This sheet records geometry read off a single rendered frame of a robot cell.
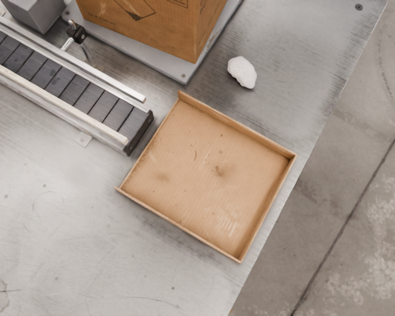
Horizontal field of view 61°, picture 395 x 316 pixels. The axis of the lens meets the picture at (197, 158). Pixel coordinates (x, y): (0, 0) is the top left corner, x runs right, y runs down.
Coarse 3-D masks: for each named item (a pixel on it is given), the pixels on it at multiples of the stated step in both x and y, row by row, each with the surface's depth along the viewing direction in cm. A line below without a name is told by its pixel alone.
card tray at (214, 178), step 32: (160, 128) 76; (192, 128) 77; (224, 128) 77; (160, 160) 74; (192, 160) 75; (224, 160) 75; (256, 160) 75; (288, 160) 75; (128, 192) 72; (160, 192) 73; (192, 192) 73; (224, 192) 73; (256, 192) 73; (192, 224) 71; (224, 224) 71; (256, 224) 71
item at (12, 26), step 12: (12, 24) 68; (24, 36) 68; (36, 36) 67; (48, 48) 67; (72, 60) 66; (96, 72) 66; (108, 84) 66; (120, 84) 65; (132, 96) 65; (144, 96) 65
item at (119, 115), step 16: (0, 32) 77; (0, 48) 76; (16, 48) 76; (0, 64) 75; (16, 64) 75; (32, 64) 75; (48, 64) 75; (32, 80) 74; (48, 80) 74; (64, 80) 74; (80, 80) 74; (64, 96) 73; (80, 96) 74; (96, 96) 73; (112, 96) 73; (96, 112) 72; (112, 112) 72; (128, 112) 72; (144, 112) 72; (112, 128) 71; (128, 128) 71; (128, 144) 70
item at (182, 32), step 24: (96, 0) 72; (120, 0) 68; (144, 0) 65; (168, 0) 62; (192, 0) 59; (216, 0) 72; (120, 24) 77; (144, 24) 73; (168, 24) 69; (192, 24) 65; (168, 48) 77; (192, 48) 73
